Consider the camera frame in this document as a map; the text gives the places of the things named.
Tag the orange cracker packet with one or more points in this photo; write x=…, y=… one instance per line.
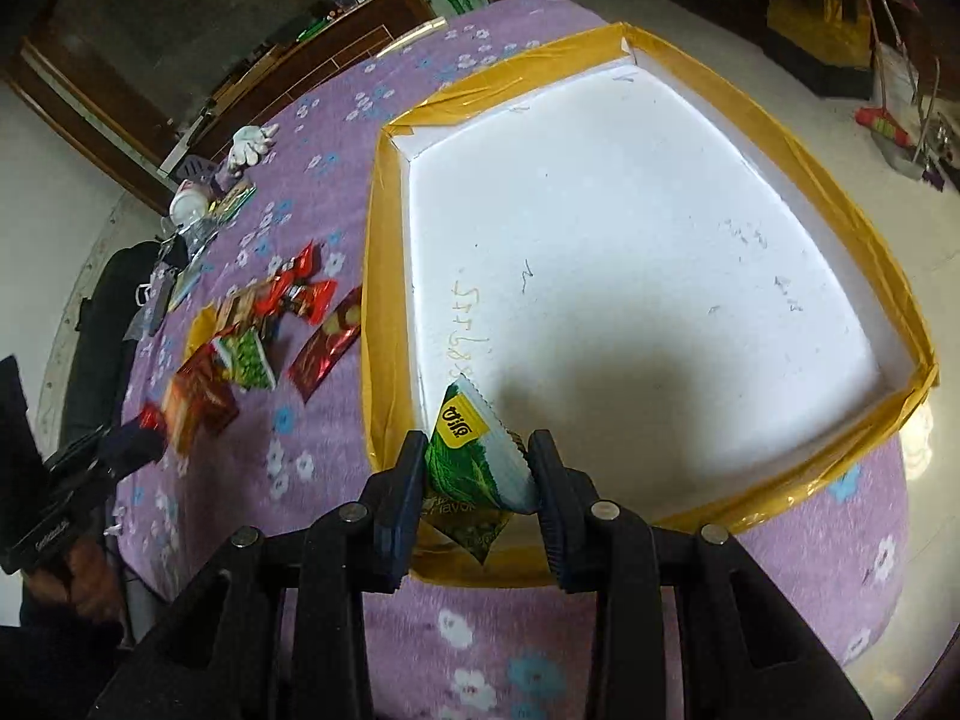
x=195, y=405

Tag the dark red snack packet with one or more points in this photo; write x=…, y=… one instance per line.
x=326, y=345

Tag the purple floral tablecloth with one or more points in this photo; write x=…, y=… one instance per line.
x=315, y=427

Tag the purple cloth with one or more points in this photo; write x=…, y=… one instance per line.
x=935, y=178

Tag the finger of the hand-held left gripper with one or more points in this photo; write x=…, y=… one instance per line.
x=131, y=446

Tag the grey dustpan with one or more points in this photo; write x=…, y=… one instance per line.
x=900, y=159

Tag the small red candy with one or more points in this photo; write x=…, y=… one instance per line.
x=152, y=416

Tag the wooden cabinet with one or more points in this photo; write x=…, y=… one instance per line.
x=225, y=60

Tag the green white snack packet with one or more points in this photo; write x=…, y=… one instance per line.
x=480, y=465

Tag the white glove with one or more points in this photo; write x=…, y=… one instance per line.
x=251, y=144

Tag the person's left hand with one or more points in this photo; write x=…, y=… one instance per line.
x=86, y=585

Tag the black chair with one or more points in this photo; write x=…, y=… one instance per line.
x=97, y=330

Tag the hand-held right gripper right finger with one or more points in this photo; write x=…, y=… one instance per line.
x=555, y=532

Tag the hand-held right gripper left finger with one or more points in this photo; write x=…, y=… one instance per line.
x=394, y=517

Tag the white foam box yellow tape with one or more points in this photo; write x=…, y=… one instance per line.
x=637, y=240

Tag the colourful green packet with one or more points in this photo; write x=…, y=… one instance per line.
x=232, y=202

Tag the gold pillar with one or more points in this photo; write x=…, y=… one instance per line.
x=814, y=22

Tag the grey slotted plastic basket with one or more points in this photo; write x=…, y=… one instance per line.
x=196, y=165

